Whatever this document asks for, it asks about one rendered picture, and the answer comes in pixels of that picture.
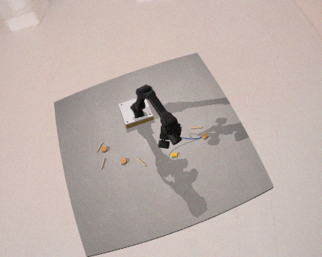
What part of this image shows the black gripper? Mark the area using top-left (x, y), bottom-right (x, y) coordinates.
top-left (158, 129), bottom-right (170, 149)

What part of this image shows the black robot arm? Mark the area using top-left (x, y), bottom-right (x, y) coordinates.
top-left (131, 84), bottom-right (182, 145)

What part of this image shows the orange round disc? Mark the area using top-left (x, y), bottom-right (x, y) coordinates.
top-left (120, 158), bottom-right (127, 165)
top-left (101, 146), bottom-right (107, 153)

